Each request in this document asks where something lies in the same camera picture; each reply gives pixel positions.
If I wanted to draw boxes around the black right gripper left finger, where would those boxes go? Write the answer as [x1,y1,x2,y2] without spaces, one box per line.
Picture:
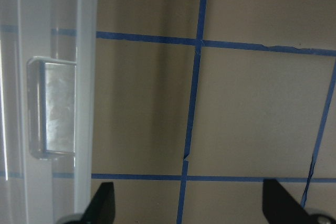
[81,182,116,224]

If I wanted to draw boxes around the clear plastic box lid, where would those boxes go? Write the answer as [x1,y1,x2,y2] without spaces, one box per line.
[1,0,97,223]

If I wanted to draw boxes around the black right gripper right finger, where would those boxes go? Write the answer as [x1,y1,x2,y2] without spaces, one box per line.
[263,179,315,224]

